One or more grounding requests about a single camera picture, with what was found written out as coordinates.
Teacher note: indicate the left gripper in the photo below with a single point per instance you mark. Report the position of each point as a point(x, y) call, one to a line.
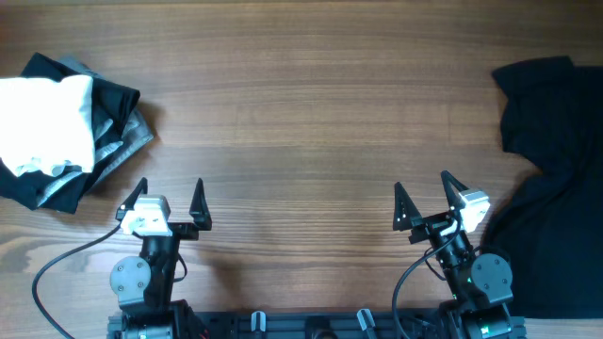
point(201, 215)

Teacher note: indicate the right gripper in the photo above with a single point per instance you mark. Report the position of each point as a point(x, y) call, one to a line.
point(427, 226)

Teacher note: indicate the black t-shirt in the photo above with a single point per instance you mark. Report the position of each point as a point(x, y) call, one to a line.
point(551, 227)

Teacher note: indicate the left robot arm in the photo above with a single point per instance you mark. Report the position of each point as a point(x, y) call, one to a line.
point(143, 283)

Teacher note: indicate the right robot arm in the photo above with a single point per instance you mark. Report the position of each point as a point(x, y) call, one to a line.
point(479, 278)

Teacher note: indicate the black folded garment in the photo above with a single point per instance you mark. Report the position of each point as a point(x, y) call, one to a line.
point(25, 189)

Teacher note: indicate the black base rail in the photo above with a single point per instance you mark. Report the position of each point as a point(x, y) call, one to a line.
point(417, 323)

